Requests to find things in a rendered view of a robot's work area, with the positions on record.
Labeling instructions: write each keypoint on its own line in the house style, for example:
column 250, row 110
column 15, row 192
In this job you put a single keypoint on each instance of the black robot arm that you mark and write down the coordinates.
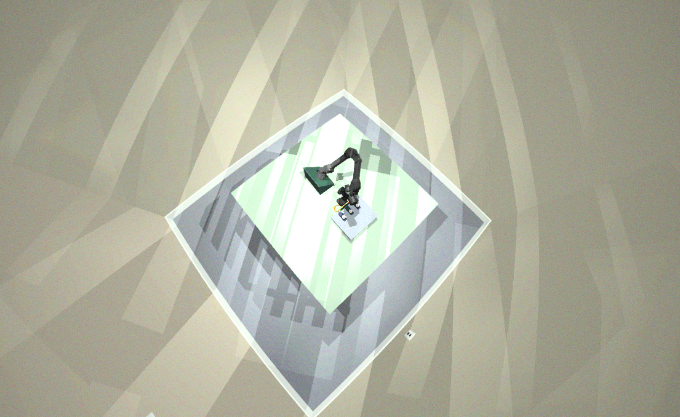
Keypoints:
column 355, row 184

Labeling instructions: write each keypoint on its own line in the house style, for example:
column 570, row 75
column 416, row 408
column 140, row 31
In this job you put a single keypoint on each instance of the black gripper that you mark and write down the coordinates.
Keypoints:
column 341, row 201

